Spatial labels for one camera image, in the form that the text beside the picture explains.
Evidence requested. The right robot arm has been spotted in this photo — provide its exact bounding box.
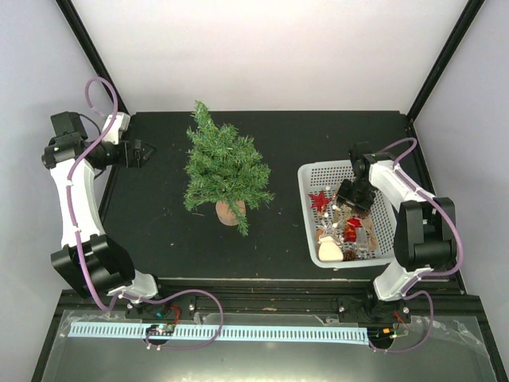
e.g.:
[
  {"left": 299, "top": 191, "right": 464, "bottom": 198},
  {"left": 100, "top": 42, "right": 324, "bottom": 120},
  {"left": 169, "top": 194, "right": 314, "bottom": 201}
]
[{"left": 336, "top": 142, "right": 462, "bottom": 321}]

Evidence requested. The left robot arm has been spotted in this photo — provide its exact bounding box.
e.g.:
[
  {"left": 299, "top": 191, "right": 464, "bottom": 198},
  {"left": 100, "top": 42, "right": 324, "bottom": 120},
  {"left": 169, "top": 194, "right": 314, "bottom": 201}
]
[{"left": 41, "top": 111, "right": 171, "bottom": 318}]

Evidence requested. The small green christmas tree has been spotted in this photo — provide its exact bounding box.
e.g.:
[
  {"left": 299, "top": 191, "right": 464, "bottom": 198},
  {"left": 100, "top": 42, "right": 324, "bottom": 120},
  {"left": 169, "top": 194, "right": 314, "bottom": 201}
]
[{"left": 184, "top": 100, "right": 274, "bottom": 236}]

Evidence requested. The brown tree base pot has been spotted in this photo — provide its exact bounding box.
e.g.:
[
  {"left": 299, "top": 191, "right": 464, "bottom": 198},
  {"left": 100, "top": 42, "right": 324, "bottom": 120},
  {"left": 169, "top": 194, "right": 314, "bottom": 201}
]
[{"left": 216, "top": 201, "right": 246, "bottom": 227}]

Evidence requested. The burlap bow ornament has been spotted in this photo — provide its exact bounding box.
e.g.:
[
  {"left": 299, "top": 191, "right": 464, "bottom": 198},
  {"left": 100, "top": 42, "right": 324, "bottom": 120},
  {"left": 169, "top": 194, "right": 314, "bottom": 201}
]
[{"left": 361, "top": 217, "right": 379, "bottom": 251}]

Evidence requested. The red glitter star ornament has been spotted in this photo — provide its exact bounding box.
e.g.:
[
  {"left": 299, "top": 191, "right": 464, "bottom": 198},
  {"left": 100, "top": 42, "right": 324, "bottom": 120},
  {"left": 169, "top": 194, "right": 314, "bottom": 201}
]
[{"left": 308, "top": 190, "right": 332, "bottom": 214}]

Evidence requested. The silver star ornament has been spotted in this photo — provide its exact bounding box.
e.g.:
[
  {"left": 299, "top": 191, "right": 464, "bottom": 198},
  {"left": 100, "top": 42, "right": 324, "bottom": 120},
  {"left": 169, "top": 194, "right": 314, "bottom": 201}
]
[{"left": 316, "top": 223, "right": 342, "bottom": 242}]

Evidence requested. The white perforated plastic basket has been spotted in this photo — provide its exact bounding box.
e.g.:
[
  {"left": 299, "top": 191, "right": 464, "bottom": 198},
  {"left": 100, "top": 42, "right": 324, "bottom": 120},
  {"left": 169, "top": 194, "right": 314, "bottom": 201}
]
[{"left": 297, "top": 160, "right": 396, "bottom": 269}]

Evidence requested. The brown pine cone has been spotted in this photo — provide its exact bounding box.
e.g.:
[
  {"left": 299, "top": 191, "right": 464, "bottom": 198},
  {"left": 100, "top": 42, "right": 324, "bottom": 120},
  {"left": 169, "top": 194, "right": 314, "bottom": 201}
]
[{"left": 343, "top": 249, "right": 358, "bottom": 261}]

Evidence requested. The wooden snowman ornament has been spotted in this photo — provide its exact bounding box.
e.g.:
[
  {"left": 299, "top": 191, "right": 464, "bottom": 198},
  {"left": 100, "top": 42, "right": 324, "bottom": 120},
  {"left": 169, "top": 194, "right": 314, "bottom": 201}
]
[{"left": 317, "top": 236, "right": 344, "bottom": 263}]

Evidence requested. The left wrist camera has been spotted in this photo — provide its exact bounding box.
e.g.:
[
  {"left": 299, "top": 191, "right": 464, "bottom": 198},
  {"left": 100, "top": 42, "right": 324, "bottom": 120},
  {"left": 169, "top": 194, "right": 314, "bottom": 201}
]
[{"left": 102, "top": 112, "right": 130, "bottom": 145}]

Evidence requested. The black corner frame post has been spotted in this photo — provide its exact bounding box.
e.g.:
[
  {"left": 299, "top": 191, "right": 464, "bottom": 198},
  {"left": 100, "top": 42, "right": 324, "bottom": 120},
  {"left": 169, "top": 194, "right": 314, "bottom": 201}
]
[{"left": 55, "top": 0, "right": 128, "bottom": 113}]

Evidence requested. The white slotted cable duct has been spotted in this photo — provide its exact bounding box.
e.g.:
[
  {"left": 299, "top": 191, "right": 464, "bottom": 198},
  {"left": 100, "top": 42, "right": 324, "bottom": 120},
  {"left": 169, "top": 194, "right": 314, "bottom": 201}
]
[{"left": 68, "top": 322, "right": 369, "bottom": 345}]

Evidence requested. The right black corner post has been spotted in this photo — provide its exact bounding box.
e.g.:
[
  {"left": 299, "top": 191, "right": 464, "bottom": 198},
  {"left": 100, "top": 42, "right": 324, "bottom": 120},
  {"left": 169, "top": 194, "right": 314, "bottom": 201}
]
[{"left": 406, "top": 0, "right": 485, "bottom": 123}]

